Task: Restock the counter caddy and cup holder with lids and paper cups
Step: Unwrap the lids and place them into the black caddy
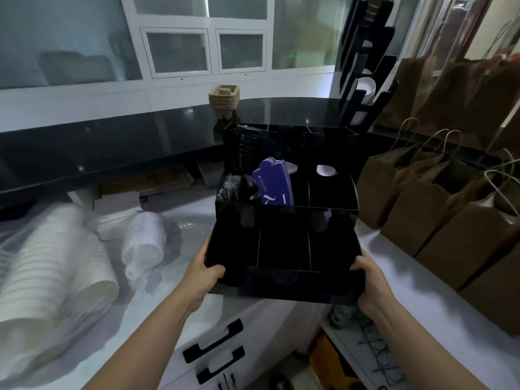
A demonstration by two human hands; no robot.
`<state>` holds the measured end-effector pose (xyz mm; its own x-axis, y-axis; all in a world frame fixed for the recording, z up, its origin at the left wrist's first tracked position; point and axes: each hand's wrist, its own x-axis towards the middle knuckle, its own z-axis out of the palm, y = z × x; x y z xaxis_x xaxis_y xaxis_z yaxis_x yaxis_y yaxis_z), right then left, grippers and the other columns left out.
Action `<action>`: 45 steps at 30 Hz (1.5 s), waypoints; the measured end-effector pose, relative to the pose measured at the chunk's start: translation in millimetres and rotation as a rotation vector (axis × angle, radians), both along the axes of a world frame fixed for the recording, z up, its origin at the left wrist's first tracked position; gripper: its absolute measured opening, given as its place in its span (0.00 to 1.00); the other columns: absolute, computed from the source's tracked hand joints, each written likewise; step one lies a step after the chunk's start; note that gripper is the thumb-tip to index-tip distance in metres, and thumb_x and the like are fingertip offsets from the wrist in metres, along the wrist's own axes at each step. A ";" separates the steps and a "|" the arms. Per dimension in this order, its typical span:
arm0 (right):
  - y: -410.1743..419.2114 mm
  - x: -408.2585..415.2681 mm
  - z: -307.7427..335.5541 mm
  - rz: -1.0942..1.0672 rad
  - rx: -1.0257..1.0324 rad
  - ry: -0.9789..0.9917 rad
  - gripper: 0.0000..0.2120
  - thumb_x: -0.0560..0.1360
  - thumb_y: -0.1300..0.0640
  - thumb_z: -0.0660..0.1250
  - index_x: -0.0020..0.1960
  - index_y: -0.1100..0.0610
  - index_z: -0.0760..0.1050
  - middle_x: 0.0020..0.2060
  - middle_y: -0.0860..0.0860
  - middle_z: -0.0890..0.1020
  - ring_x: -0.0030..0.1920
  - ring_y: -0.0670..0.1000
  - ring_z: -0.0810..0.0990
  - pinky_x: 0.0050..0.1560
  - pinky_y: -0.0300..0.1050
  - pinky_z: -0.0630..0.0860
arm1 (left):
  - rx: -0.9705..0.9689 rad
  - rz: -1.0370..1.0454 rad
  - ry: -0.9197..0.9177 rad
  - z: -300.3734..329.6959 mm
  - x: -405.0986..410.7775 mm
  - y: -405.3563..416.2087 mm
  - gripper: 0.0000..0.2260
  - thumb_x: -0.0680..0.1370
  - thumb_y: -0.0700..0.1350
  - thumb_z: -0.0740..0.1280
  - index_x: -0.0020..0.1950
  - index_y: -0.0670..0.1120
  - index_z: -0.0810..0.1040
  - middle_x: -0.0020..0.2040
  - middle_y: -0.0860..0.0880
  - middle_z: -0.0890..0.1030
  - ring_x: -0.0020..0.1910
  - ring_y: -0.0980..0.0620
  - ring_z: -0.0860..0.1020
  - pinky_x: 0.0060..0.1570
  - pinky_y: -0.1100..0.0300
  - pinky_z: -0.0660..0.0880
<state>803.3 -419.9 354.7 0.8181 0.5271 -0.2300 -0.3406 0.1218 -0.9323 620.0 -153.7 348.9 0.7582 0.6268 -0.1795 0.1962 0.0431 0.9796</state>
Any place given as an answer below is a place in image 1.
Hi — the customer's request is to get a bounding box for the person's right hand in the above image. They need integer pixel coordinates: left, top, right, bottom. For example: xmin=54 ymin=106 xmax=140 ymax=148
xmin=350 ymin=249 xmax=397 ymax=321

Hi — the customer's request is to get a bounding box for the person's left hand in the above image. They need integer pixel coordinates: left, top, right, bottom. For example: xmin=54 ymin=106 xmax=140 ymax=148
xmin=180 ymin=235 xmax=226 ymax=313

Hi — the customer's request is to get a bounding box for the stack of white lids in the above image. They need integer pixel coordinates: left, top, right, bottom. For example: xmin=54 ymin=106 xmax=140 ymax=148
xmin=121 ymin=211 xmax=168 ymax=282

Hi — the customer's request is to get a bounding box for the large clear plastic bag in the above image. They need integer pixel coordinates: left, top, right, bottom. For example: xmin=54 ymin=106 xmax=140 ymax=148
xmin=0 ymin=200 xmax=179 ymax=378

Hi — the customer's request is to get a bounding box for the black acrylic condiment organizer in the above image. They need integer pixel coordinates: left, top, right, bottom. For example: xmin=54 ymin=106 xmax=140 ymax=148
xmin=204 ymin=121 xmax=365 ymax=304

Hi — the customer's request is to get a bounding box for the stack of black lids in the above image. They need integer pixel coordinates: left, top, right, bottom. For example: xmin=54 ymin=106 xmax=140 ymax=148
xmin=232 ymin=124 xmax=262 ymax=176

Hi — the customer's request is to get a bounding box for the white cup stack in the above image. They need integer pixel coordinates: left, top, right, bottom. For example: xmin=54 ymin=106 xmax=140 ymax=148
xmin=350 ymin=76 xmax=379 ymax=126

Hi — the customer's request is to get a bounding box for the black cup dispenser rack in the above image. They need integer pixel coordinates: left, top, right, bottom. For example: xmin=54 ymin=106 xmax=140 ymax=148
xmin=336 ymin=0 xmax=400 ymax=135

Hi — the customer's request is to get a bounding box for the brown cup stack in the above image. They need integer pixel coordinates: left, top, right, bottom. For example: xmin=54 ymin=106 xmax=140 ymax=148
xmin=362 ymin=0 xmax=395 ymax=28

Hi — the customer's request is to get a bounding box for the person's left forearm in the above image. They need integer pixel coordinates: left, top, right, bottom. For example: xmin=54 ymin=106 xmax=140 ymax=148
xmin=83 ymin=286 xmax=208 ymax=390

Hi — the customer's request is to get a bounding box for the person's right forearm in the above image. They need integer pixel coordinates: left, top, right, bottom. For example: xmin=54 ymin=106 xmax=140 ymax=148
xmin=365 ymin=300 xmax=488 ymax=390

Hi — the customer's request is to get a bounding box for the stack of pulp cup trays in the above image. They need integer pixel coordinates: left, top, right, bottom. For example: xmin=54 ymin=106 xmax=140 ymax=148
xmin=207 ymin=83 xmax=241 ymax=121

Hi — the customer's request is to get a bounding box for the black wrapped cutlery bundle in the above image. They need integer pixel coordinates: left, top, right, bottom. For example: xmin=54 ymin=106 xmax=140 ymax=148
xmin=216 ymin=172 xmax=262 ymax=204

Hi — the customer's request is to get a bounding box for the wrapped white napkin packet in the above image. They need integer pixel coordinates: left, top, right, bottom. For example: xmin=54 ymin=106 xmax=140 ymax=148
xmin=94 ymin=193 xmax=144 ymax=242

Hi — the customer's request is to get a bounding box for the row of brown paper bags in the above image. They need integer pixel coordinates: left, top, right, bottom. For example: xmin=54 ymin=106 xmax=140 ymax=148
xmin=356 ymin=19 xmax=520 ymax=337

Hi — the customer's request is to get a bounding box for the bundle of blue paper packets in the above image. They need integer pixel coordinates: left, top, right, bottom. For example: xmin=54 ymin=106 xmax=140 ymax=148
xmin=252 ymin=157 xmax=295 ymax=207

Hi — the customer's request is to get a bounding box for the black glossy bar counter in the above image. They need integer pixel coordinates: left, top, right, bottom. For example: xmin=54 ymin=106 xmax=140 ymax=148
xmin=0 ymin=96 xmax=520 ymax=210

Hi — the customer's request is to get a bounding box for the white framed window partition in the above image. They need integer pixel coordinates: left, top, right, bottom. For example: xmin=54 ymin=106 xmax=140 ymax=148
xmin=0 ymin=0 xmax=358 ymax=133

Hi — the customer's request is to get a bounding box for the black drawer handle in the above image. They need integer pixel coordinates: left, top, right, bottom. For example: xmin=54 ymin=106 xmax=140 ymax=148
xmin=196 ymin=346 xmax=246 ymax=386
xmin=182 ymin=318 xmax=244 ymax=365

